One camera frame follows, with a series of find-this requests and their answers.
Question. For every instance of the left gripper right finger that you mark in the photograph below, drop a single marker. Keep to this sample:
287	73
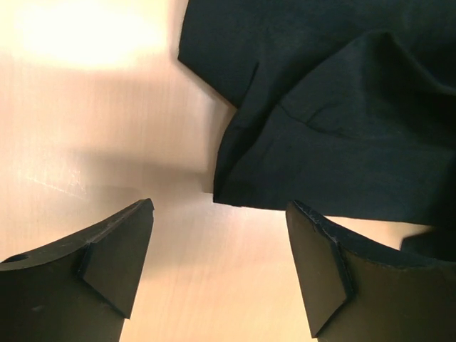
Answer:
356	289

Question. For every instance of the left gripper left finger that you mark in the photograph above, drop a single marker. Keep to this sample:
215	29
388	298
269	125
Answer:
81	287

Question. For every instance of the black long sleeve shirt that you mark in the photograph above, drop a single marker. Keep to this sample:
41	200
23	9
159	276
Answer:
346	106

